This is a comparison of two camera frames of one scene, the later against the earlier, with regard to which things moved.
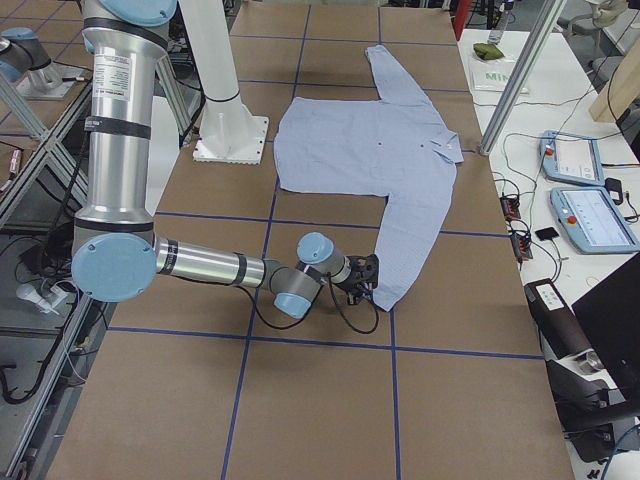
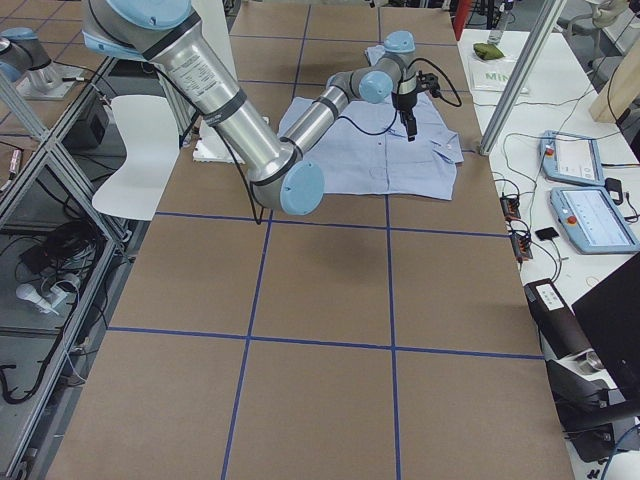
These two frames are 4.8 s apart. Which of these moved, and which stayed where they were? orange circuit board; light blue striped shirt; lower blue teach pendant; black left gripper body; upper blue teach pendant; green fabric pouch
Moved: light blue striped shirt; black left gripper body
Stayed: green fabric pouch; upper blue teach pendant; orange circuit board; lower blue teach pendant
